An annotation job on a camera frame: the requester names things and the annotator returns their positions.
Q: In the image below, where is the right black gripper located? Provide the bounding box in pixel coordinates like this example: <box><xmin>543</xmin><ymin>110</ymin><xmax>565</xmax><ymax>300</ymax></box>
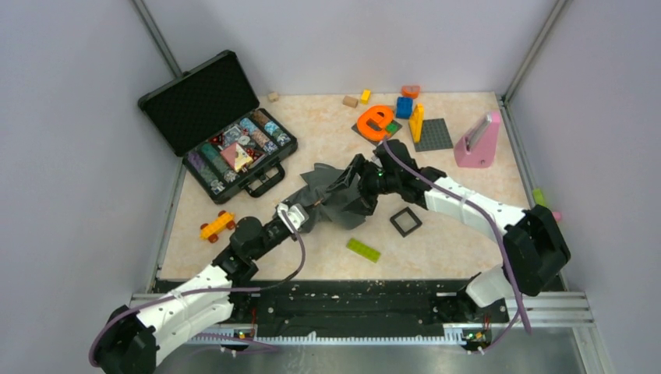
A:
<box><xmin>327</xmin><ymin>154</ymin><xmax>401</xmax><ymax>216</ymax></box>

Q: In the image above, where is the blue lego block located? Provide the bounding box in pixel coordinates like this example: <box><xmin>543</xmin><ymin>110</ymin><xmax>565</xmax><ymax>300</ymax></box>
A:
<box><xmin>395</xmin><ymin>97</ymin><xmax>414</xmax><ymax>119</ymax></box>

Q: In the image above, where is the black square frame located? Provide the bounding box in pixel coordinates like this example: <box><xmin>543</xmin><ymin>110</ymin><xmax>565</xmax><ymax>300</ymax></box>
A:
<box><xmin>390</xmin><ymin>207</ymin><xmax>422</xmax><ymax>238</ymax></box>

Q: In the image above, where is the black open poker chip case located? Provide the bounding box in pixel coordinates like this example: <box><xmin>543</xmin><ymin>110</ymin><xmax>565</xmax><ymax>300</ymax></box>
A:
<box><xmin>138</xmin><ymin>50</ymin><xmax>298</xmax><ymax>204</ymax></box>

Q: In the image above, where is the small yellow block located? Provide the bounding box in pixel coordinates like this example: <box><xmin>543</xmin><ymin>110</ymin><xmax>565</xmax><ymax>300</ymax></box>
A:
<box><xmin>359</xmin><ymin>90</ymin><xmax>371</xmax><ymax>104</ymax></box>

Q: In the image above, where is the small green lego brick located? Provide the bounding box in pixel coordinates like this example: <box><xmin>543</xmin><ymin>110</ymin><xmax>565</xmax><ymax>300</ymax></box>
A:
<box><xmin>385</xmin><ymin>122</ymin><xmax>399</xmax><ymax>134</ymax></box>

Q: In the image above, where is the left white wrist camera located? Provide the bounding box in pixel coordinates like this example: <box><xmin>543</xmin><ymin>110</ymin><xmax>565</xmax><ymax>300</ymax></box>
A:
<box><xmin>276</xmin><ymin>203</ymin><xmax>309</xmax><ymax>233</ymax></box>

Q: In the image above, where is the yellow upright lego block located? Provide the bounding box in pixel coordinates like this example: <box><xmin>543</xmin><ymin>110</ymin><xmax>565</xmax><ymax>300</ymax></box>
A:
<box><xmin>408</xmin><ymin>104</ymin><xmax>425</xmax><ymax>143</ymax></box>

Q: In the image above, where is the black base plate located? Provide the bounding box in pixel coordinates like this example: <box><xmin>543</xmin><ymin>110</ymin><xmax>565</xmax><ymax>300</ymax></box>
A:
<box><xmin>226</xmin><ymin>280</ymin><xmax>512</xmax><ymax>338</ymax></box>

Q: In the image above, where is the green block outside table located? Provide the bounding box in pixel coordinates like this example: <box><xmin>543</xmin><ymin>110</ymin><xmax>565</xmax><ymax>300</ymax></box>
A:
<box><xmin>532</xmin><ymin>188</ymin><xmax>546</xmax><ymax>206</ymax></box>

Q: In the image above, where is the pink yellow card box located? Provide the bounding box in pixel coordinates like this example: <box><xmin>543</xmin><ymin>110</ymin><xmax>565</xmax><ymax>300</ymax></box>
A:
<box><xmin>221</xmin><ymin>142</ymin><xmax>254</xmax><ymax>172</ymax></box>

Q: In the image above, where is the grey t-shirt garment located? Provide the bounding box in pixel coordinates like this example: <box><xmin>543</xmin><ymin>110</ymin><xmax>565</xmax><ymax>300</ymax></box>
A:
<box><xmin>300</xmin><ymin>163</ymin><xmax>366</xmax><ymax>230</ymax></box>

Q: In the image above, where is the white cable duct rail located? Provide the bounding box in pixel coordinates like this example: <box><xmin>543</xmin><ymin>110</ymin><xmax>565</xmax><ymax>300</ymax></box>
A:
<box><xmin>188</xmin><ymin>329</ymin><xmax>467</xmax><ymax>346</ymax></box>

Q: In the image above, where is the yellow red toy car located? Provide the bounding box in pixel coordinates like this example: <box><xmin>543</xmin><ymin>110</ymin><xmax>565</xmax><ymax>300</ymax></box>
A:
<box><xmin>200</xmin><ymin>210</ymin><xmax>236</xmax><ymax>243</ymax></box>

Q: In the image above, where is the lime green lego brick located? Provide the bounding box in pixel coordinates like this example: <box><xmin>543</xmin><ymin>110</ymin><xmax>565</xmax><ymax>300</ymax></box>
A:
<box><xmin>346</xmin><ymin>238</ymin><xmax>381</xmax><ymax>263</ymax></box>

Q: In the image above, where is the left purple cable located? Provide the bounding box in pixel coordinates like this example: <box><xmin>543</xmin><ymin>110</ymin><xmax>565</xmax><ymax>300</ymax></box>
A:
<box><xmin>88</xmin><ymin>209</ymin><xmax>306</xmax><ymax>369</ymax></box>

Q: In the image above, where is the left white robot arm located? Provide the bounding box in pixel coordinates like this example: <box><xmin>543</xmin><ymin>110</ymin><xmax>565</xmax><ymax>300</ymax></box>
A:
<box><xmin>88</xmin><ymin>191</ymin><xmax>327</xmax><ymax>373</ymax></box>

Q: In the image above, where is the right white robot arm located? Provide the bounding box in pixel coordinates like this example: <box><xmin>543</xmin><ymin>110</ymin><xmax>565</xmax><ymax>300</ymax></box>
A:
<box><xmin>327</xmin><ymin>140</ymin><xmax>571</xmax><ymax>321</ymax></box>

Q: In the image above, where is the large grey lego baseplate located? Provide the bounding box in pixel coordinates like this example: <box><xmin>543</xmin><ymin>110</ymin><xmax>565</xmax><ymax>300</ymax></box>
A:
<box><xmin>414</xmin><ymin>118</ymin><xmax>454</xmax><ymax>152</ymax></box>

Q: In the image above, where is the orange letter e block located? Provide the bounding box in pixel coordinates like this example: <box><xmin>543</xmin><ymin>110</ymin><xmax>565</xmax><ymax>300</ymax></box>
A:
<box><xmin>356</xmin><ymin>105</ymin><xmax>394</xmax><ymax>138</ymax></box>

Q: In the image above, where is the orange curved toy piece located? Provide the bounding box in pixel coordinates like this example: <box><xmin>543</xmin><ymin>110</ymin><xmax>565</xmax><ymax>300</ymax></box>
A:
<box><xmin>401</xmin><ymin>85</ymin><xmax>421</xmax><ymax>99</ymax></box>

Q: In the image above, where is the pink wedge stand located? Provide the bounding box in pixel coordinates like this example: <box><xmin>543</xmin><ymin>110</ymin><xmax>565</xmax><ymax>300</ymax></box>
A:
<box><xmin>453</xmin><ymin>111</ymin><xmax>502</xmax><ymax>168</ymax></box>

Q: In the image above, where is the small dark grey baseplate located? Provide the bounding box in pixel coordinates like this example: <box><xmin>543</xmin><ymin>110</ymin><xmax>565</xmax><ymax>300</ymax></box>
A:
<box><xmin>352</xmin><ymin>120</ymin><xmax>403</xmax><ymax>146</ymax></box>

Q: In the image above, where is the tan wooden block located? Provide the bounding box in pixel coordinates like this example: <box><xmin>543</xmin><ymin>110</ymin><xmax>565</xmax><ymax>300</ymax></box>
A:
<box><xmin>342</xmin><ymin>96</ymin><xmax>359</xmax><ymax>108</ymax></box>

